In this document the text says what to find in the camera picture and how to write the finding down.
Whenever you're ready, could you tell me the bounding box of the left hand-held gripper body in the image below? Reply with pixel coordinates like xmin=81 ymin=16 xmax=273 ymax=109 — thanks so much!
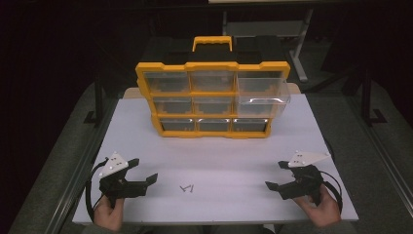
xmin=97 ymin=151 xmax=147 ymax=209

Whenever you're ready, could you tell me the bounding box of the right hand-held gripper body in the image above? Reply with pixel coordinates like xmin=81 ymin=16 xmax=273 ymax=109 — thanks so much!
xmin=278 ymin=150 xmax=332 ymax=208

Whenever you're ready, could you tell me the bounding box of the black metal stand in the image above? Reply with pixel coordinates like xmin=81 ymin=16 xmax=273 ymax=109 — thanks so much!
xmin=360 ymin=64 xmax=388 ymax=127
xmin=83 ymin=72 xmax=105 ymax=127

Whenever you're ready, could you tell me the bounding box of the white metal desk frame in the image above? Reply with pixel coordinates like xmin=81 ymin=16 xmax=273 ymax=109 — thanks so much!
xmin=222 ymin=9 xmax=315 ymax=83

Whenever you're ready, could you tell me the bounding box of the clear plastic drawer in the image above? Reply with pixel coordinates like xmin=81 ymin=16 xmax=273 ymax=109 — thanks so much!
xmin=234 ymin=77 xmax=291 ymax=120

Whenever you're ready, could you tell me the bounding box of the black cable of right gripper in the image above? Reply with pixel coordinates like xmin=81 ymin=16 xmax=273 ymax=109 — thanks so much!
xmin=319 ymin=169 xmax=344 ymax=215

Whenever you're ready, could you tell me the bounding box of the person's right hand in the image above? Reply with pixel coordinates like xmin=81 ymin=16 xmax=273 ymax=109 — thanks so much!
xmin=292 ymin=184 xmax=343 ymax=228

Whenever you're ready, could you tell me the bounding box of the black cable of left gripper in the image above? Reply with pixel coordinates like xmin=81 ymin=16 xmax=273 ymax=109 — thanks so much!
xmin=85 ymin=157 xmax=109 ymax=222

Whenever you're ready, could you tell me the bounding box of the set of closed clear drawers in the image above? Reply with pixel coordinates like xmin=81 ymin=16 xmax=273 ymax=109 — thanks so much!
xmin=142 ymin=70 xmax=271 ymax=133

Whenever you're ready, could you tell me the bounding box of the yellow black parts organizer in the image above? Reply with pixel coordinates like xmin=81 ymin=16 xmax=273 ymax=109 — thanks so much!
xmin=134 ymin=35 xmax=292 ymax=140

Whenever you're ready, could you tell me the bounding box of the grey metal frame rail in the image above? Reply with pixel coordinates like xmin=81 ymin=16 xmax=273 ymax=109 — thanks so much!
xmin=45 ymin=97 xmax=120 ymax=234
xmin=345 ymin=96 xmax=413 ymax=209

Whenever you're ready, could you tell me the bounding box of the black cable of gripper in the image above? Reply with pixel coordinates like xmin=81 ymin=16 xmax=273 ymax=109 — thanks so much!
xmin=319 ymin=169 xmax=344 ymax=215
xmin=85 ymin=157 xmax=109 ymax=222

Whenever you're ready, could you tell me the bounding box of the person's left hand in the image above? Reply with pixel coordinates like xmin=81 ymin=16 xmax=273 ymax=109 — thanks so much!
xmin=93 ymin=196 xmax=126 ymax=232

